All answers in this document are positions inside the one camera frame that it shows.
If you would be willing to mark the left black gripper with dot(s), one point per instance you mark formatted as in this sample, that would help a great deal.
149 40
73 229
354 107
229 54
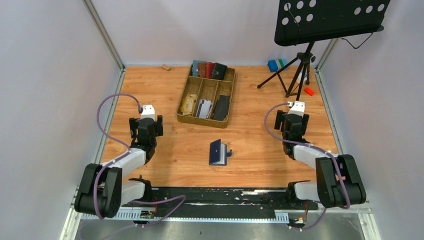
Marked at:
133 124

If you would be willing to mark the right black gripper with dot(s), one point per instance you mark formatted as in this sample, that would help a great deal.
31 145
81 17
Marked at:
278 120

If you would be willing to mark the dark blue card holder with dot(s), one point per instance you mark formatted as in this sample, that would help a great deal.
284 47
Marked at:
219 153

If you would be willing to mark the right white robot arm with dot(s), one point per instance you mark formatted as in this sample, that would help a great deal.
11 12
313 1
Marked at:
338 181

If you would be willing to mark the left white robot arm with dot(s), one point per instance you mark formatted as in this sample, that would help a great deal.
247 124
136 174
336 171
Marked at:
102 191

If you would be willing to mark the gold cards pile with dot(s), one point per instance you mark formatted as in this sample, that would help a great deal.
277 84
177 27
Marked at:
188 104

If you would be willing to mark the white cards pile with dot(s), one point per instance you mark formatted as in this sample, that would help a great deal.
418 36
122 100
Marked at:
204 109

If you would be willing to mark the black cards pile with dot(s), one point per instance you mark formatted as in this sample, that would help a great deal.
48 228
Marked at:
221 108

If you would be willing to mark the teal card holder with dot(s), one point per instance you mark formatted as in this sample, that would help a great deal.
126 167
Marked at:
195 67

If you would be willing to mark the brown card holder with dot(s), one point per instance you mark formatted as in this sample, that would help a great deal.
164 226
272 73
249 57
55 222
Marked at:
201 69

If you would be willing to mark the red card holder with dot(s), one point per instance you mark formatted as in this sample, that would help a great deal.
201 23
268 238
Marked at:
209 69

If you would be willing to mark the black card holder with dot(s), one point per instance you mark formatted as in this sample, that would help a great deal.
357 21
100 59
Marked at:
219 71

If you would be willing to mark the red block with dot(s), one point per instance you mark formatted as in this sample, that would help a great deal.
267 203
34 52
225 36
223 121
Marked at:
309 91

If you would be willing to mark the blue green block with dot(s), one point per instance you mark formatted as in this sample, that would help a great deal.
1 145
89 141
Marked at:
276 64

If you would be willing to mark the woven wicker tray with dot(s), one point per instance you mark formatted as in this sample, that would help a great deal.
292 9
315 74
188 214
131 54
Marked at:
207 89

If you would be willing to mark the small wooden block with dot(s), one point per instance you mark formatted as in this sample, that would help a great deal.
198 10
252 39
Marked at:
166 67

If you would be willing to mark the black music stand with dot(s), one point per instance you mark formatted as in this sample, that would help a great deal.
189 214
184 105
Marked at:
310 21

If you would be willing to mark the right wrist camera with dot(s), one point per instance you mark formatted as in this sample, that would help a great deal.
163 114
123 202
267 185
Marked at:
297 108

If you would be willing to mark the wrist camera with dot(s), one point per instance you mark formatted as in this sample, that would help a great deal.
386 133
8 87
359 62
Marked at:
297 108
148 111

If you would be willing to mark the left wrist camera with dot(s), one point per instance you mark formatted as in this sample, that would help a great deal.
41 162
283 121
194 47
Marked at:
148 111

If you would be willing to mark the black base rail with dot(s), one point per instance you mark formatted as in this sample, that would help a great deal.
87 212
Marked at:
274 198

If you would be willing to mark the white slotted cable duct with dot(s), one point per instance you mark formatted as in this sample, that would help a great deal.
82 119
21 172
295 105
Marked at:
207 213

